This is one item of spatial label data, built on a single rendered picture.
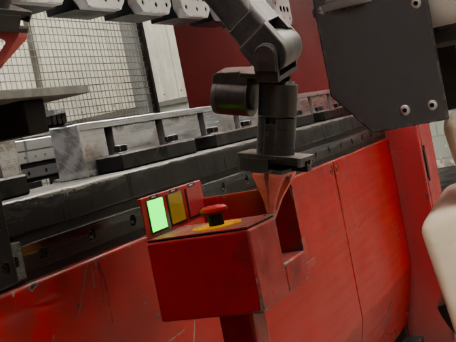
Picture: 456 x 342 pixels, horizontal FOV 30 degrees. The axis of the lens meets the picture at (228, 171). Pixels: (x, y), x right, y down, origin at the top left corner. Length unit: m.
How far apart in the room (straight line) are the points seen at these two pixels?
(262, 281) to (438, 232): 0.41
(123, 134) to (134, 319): 0.42
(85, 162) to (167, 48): 7.53
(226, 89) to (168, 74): 7.75
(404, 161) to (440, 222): 2.25
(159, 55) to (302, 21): 5.97
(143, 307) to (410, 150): 1.83
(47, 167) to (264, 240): 0.77
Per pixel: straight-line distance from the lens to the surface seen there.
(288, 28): 1.26
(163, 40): 9.03
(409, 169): 3.05
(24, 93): 0.97
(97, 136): 1.54
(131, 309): 1.34
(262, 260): 1.17
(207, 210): 1.20
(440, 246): 0.81
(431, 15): 0.79
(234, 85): 1.26
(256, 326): 1.26
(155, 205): 1.24
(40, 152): 1.84
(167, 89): 9.00
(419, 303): 3.14
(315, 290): 2.10
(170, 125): 1.80
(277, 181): 1.24
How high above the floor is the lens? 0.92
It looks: 3 degrees down
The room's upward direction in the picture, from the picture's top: 11 degrees counter-clockwise
